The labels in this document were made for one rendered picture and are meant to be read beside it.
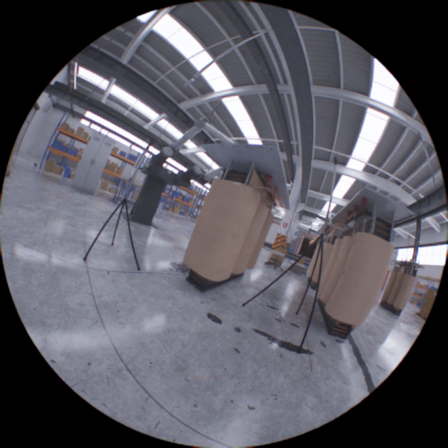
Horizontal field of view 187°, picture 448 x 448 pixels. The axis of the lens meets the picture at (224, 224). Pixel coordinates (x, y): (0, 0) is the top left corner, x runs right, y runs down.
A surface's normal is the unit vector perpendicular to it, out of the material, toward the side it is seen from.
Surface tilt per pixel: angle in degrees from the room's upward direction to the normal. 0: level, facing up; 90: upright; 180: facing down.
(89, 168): 90
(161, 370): 0
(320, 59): 174
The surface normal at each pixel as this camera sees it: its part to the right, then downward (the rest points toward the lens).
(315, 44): -0.28, 0.96
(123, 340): 0.37, -0.93
